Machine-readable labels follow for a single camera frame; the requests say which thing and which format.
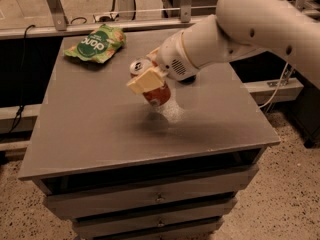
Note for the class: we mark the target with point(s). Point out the red coke can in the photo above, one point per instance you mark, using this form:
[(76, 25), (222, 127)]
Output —
[(147, 80)]

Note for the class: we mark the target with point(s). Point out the metal railing bar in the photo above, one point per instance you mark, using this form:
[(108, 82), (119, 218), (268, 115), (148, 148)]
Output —
[(85, 29)]

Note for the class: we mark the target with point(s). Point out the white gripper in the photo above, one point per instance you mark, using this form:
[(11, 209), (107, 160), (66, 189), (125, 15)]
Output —
[(172, 58)]

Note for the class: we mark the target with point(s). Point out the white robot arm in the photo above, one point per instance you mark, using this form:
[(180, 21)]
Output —
[(239, 29)]

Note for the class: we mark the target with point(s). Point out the green chip bag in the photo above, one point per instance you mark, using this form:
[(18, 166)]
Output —
[(99, 46)]

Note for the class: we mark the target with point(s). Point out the grey drawer cabinet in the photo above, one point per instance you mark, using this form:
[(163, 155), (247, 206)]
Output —
[(120, 169)]

